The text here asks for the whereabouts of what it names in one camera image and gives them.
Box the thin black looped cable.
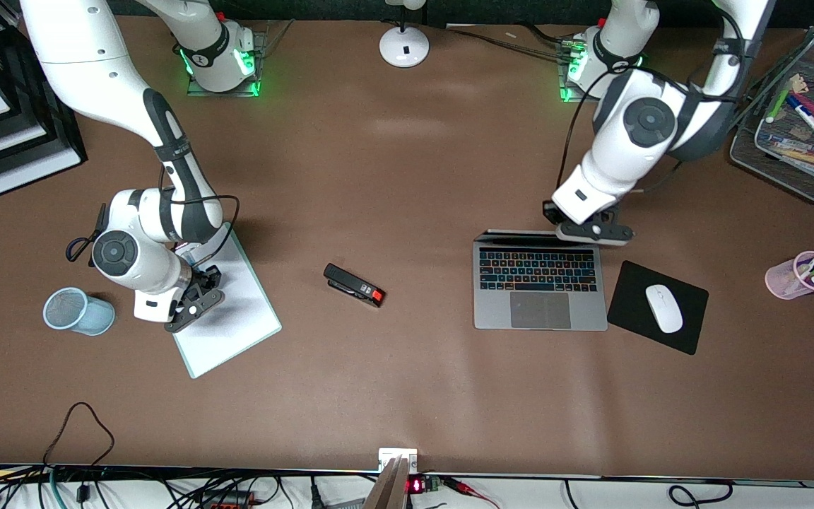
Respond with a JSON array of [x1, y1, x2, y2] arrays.
[[43, 402, 115, 469]]

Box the wooden camera post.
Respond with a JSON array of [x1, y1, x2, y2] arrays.
[[363, 456, 409, 509]]

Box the black stapler with red tab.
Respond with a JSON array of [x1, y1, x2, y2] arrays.
[[323, 263, 386, 309]]

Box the pink translucent pen cup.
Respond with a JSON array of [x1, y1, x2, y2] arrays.
[[765, 251, 814, 300]]

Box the silver laptop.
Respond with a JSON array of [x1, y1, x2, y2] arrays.
[[473, 228, 609, 332]]

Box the orange terminal block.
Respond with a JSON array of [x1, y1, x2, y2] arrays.
[[199, 491, 252, 508]]

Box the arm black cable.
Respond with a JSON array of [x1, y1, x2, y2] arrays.
[[156, 163, 240, 259], [558, 11, 747, 193]]

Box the white computer mouse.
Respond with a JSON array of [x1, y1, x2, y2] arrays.
[[644, 284, 684, 334]]

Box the light green clipboard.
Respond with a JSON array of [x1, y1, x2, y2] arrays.
[[170, 222, 283, 380]]

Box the black blue-handled scissors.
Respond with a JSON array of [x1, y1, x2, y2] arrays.
[[66, 204, 108, 264]]

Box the light blue mesh pen cup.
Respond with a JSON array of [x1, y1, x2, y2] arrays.
[[42, 287, 116, 337]]

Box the black mouse pad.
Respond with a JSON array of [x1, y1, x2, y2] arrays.
[[606, 260, 709, 356]]

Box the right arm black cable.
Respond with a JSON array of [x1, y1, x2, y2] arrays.
[[156, 163, 240, 259]]

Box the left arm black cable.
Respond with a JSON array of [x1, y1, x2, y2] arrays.
[[558, 11, 747, 193]]

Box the red wire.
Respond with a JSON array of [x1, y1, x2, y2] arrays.
[[442, 477, 501, 509]]

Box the blue-capped white marker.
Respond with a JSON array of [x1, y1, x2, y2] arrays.
[[786, 94, 814, 147]]

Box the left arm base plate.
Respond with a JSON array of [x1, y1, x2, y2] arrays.
[[558, 39, 637, 105]]

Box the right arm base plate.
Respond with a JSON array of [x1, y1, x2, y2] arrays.
[[187, 28, 264, 98]]

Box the coiled black cable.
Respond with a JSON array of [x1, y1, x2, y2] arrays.
[[668, 481, 734, 507]]

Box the black mesh desk organizer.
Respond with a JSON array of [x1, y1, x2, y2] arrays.
[[729, 27, 814, 206]]

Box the black stacked paper tray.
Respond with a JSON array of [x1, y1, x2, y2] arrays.
[[0, 0, 88, 197]]

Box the black power cable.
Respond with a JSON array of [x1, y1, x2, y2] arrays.
[[442, 23, 574, 62]]

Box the small white box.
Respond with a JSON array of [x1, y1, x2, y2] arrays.
[[378, 447, 418, 473]]

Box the white lamp base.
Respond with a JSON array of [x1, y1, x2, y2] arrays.
[[379, 0, 430, 69]]

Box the white paper sheet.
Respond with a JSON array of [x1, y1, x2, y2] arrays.
[[174, 230, 279, 375]]

